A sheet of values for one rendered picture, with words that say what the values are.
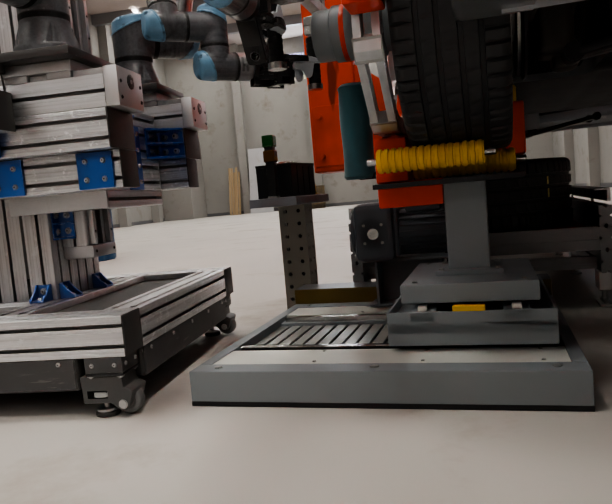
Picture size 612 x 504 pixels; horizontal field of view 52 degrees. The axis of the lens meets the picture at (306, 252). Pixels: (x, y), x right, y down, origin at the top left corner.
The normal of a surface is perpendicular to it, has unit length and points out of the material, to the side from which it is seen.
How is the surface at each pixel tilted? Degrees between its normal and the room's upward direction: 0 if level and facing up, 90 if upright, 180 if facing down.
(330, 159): 90
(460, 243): 90
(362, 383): 90
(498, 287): 90
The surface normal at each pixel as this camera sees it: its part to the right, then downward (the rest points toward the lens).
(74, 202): -0.15, 0.10
